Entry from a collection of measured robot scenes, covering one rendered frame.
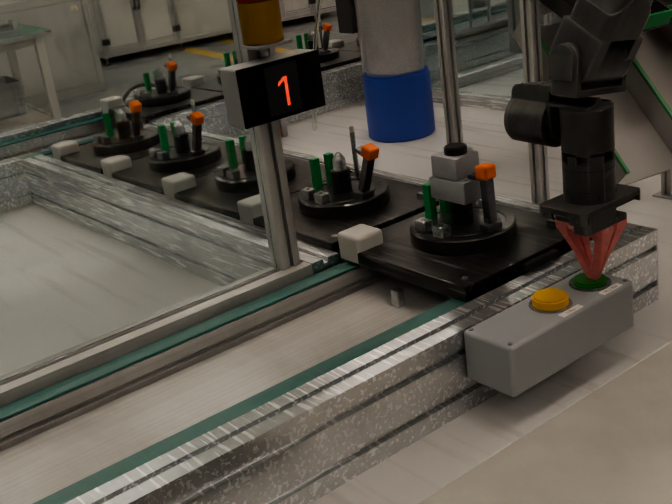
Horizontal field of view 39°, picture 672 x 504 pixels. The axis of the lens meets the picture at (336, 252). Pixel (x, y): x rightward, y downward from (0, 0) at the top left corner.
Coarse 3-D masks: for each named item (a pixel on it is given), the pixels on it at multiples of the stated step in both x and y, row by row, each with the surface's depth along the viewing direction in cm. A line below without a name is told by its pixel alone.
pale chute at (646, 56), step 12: (648, 36) 151; (660, 36) 151; (648, 48) 149; (660, 48) 150; (636, 60) 141; (648, 60) 148; (660, 60) 149; (648, 72) 147; (660, 72) 147; (660, 84) 146
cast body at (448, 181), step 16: (448, 144) 124; (464, 144) 123; (432, 160) 124; (448, 160) 122; (464, 160) 122; (432, 176) 125; (448, 176) 123; (464, 176) 122; (432, 192) 126; (448, 192) 124; (464, 192) 121; (480, 192) 123
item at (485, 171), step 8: (480, 168) 119; (488, 168) 119; (472, 176) 121; (480, 176) 120; (488, 176) 119; (480, 184) 121; (488, 184) 120; (488, 192) 120; (488, 200) 121; (488, 208) 121; (488, 216) 122; (496, 216) 122
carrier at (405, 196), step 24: (312, 168) 147; (336, 168) 144; (312, 192) 144; (336, 192) 145; (360, 192) 141; (384, 192) 143; (408, 192) 148; (312, 216) 142; (336, 216) 140; (360, 216) 140; (384, 216) 139; (408, 216) 139; (312, 240) 135; (336, 240) 132
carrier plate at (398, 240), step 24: (528, 216) 131; (384, 240) 130; (408, 240) 129; (528, 240) 123; (552, 240) 122; (360, 264) 127; (384, 264) 123; (408, 264) 121; (432, 264) 120; (456, 264) 119; (480, 264) 118; (504, 264) 117; (432, 288) 117; (456, 288) 113; (480, 288) 114
